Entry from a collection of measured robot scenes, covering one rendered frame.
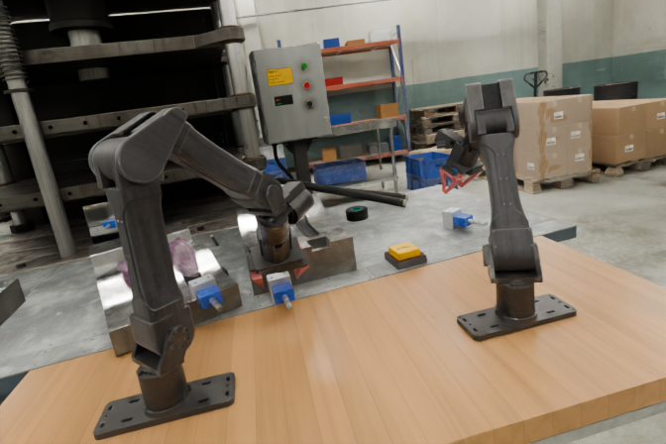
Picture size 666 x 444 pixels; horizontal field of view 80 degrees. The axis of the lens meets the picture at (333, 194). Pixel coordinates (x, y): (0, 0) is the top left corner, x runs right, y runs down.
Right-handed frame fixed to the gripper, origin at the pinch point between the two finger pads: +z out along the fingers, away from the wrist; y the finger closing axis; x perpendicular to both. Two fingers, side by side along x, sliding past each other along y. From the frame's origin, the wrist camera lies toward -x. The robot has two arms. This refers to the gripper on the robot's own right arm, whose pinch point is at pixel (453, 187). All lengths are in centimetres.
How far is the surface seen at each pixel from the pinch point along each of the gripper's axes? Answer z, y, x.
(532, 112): 71, -318, -104
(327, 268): 11.5, 45.2, -0.2
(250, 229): 19, 51, -28
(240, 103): 8, 25, -82
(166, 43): -5, 42, -112
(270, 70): 2, 5, -95
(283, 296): 8, 61, 4
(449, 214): 6.7, 2.6, 3.7
